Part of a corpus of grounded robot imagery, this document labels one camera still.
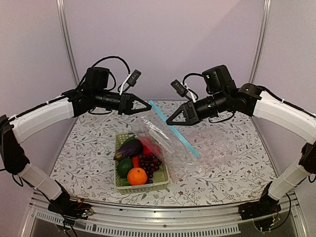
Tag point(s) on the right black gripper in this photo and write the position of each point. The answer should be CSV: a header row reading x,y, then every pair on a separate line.
x,y
190,114

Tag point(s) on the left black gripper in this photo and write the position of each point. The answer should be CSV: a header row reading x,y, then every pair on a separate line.
x,y
123,107

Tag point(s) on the clear zip bag blue zipper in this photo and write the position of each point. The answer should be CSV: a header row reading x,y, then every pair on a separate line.
x,y
152,124

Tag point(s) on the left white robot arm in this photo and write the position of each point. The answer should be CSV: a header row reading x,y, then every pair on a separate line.
x,y
71,104

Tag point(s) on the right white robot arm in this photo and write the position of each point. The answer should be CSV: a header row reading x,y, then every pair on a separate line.
x,y
257,101

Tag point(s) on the clear bag at back corner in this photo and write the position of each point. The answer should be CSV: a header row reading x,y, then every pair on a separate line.
x,y
98,117

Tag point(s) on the crumpled clear plastic bag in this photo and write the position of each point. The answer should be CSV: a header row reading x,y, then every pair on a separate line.
x,y
200,151

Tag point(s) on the purple eggplant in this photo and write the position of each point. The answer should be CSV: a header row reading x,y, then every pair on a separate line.
x,y
129,149

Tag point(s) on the red apple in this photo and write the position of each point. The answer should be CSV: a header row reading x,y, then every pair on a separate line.
x,y
151,149

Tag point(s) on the orange carrot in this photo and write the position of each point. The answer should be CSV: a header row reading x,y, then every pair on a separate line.
x,y
135,161

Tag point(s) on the green pepper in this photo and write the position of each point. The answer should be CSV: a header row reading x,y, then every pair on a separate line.
x,y
124,166

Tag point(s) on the dark red grape bunch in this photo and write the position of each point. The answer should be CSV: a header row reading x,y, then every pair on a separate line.
x,y
150,163

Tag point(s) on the green plastic basket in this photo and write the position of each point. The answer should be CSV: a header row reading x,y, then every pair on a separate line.
x,y
160,182

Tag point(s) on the orange fruit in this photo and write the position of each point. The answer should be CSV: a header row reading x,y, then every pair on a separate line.
x,y
137,176

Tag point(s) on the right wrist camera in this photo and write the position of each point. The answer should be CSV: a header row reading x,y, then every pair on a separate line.
x,y
184,91

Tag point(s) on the right aluminium frame post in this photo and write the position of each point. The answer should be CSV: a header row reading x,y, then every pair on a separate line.
x,y
259,20

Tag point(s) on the aluminium frame post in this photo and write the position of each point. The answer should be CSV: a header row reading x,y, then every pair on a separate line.
x,y
67,40
259,20

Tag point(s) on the front aluminium rail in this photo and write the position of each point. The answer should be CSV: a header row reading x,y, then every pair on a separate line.
x,y
118,220

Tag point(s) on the left aluminium frame post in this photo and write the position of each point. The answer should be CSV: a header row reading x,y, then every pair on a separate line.
x,y
67,40

